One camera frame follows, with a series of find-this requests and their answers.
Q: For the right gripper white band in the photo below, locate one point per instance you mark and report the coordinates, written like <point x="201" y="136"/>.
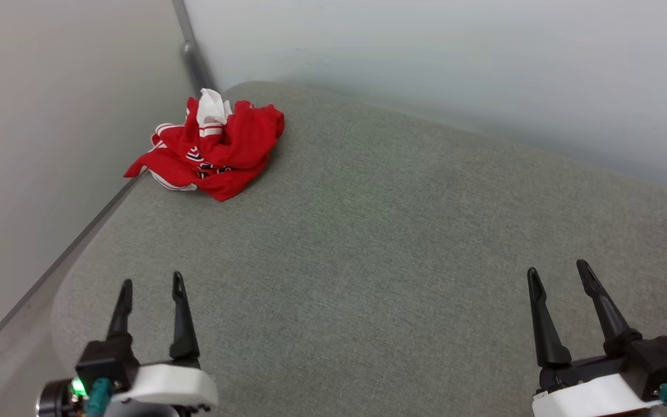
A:
<point x="588" y="399"/>

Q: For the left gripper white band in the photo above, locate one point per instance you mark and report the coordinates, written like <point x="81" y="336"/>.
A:
<point x="177" y="383"/>

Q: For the red and white jersey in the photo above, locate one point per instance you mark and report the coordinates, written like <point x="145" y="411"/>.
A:
<point x="235" y="145"/>

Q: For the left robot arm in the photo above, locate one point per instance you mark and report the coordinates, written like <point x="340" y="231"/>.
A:
<point x="142" y="410"/>

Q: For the grey metal pole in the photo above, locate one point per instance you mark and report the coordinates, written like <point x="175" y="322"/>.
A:
<point x="193" y="58"/>

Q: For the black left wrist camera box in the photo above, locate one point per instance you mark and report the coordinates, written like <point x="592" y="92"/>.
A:
<point x="105" y="362"/>

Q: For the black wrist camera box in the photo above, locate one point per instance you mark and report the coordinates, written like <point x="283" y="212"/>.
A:
<point x="105" y="362"/>
<point x="658" y="359"/>

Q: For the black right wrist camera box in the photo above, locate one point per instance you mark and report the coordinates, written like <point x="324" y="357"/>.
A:
<point x="658" y="359"/>

